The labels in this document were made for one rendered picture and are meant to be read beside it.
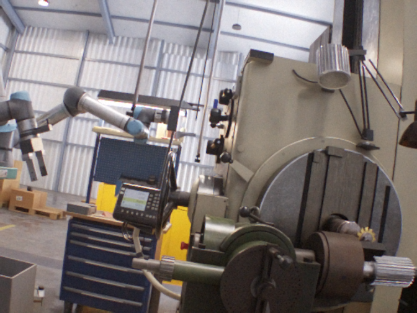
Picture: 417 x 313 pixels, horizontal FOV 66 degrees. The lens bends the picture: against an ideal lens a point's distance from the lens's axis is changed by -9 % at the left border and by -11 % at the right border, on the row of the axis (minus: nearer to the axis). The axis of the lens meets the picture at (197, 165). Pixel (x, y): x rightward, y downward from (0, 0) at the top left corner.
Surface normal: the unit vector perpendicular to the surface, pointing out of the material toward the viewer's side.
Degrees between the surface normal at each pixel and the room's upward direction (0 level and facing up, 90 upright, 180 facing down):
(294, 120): 90
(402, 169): 90
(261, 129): 90
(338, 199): 90
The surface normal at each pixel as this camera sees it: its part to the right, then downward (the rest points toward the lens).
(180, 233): 0.04, -0.04
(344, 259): 0.11, -0.44
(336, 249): 0.14, -0.66
